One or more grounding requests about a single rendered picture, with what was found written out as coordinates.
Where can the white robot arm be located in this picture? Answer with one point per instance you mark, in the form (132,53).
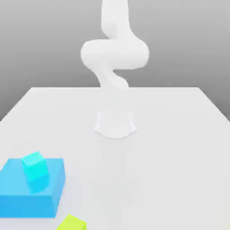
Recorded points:
(115,53)

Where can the small cyan cube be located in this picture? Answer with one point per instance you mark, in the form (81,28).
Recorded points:
(35,170)

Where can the small yellow-green cube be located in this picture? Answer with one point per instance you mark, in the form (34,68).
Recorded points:
(72,223)

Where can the large blue box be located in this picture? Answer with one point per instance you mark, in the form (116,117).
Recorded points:
(14,201)

